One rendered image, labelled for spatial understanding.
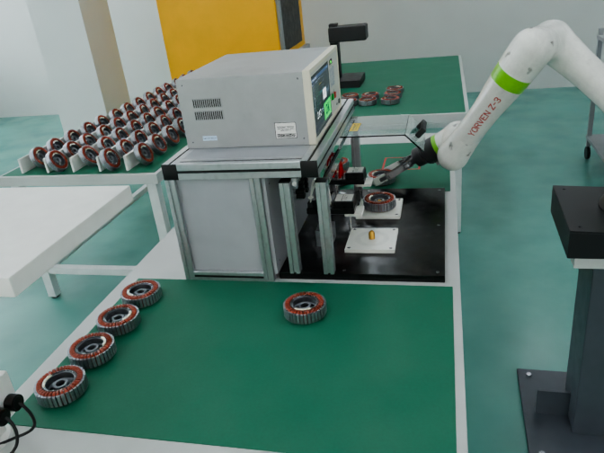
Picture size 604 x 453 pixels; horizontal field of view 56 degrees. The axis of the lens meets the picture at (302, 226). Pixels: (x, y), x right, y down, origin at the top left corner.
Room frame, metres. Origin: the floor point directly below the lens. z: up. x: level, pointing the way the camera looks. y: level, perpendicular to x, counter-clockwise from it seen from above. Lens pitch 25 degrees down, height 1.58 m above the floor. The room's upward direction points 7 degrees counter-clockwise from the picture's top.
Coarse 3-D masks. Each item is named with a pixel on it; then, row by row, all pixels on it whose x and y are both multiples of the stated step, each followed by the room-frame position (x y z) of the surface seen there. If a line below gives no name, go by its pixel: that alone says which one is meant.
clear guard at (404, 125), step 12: (360, 120) 1.91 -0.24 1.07; (372, 120) 1.89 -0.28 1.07; (384, 120) 1.87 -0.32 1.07; (396, 120) 1.86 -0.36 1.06; (408, 120) 1.84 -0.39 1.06; (348, 132) 1.78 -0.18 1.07; (360, 132) 1.77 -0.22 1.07; (372, 132) 1.75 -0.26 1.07; (384, 132) 1.74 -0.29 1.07; (396, 132) 1.72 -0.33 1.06; (408, 132) 1.73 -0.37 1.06; (420, 144) 1.71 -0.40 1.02
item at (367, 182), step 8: (352, 168) 1.84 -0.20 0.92; (360, 168) 1.83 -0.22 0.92; (336, 176) 1.84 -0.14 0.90; (344, 176) 1.83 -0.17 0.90; (352, 176) 1.79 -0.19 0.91; (360, 176) 1.79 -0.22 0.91; (336, 184) 1.81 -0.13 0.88; (360, 184) 1.79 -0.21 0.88; (368, 184) 1.78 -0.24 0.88; (336, 192) 1.82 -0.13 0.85
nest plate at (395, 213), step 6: (360, 204) 1.84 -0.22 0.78; (396, 204) 1.81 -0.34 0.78; (402, 204) 1.81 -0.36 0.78; (366, 210) 1.78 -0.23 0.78; (390, 210) 1.76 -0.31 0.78; (396, 210) 1.75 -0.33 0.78; (366, 216) 1.74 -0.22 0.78; (372, 216) 1.74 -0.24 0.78; (378, 216) 1.73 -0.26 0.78; (384, 216) 1.73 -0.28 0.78; (390, 216) 1.72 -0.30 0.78; (396, 216) 1.71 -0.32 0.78
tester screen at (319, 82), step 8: (320, 72) 1.66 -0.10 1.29; (312, 80) 1.55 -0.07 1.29; (320, 80) 1.65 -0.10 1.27; (328, 80) 1.77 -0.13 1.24; (312, 88) 1.54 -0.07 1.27; (320, 88) 1.64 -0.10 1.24; (320, 96) 1.63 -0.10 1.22; (328, 96) 1.75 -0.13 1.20; (320, 104) 1.62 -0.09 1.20; (320, 128) 1.60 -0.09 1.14
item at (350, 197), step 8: (336, 200) 1.57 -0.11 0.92; (344, 200) 1.56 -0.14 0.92; (352, 200) 1.56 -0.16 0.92; (336, 208) 1.57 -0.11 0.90; (344, 208) 1.56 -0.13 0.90; (352, 208) 1.55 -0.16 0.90; (360, 208) 1.59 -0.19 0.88; (344, 216) 1.56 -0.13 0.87; (352, 216) 1.55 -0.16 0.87; (360, 216) 1.55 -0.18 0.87
